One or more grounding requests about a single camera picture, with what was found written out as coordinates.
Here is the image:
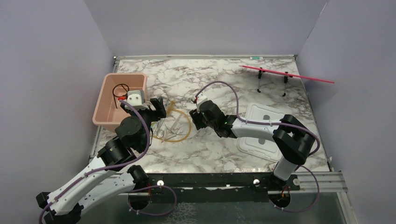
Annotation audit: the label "red-edged glass shelf stand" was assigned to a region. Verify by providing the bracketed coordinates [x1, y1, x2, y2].
[240, 65, 335, 97]

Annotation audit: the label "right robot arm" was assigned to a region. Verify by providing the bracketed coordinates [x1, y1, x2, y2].
[189, 100, 317, 190]

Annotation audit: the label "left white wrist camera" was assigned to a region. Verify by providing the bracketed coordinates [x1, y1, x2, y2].
[126, 90, 148, 110]

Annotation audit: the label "metal scissors forceps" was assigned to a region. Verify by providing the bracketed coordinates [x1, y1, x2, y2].
[151, 118, 167, 140]

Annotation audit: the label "pink plastic bin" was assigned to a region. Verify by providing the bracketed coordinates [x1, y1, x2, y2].
[92, 73, 147, 132]

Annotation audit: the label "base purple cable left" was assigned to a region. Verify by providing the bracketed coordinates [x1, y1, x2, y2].
[127, 185, 177, 217]

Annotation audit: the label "clear plastic lid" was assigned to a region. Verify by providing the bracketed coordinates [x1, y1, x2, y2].
[237, 103, 284, 162]

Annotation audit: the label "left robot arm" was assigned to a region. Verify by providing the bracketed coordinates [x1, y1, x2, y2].
[36, 94, 166, 224]

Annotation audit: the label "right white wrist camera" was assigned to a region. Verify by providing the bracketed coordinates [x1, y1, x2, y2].
[192, 93, 208, 112]

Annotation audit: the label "clear acrylic tube rack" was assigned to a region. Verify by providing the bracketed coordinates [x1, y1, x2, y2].
[162, 113, 182, 141]

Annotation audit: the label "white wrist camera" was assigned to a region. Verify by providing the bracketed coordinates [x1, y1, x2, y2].
[192, 93, 208, 112]
[126, 90, 148, 110]

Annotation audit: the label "amber rubber tubing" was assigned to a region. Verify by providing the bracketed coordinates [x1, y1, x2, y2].
[151, 100, 191, 143]

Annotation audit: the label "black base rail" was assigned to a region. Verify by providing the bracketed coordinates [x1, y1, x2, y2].
[117, 171, 347, 205]

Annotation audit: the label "black wire ring stand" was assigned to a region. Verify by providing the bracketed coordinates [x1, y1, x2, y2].
[112, 84, 130, 109]

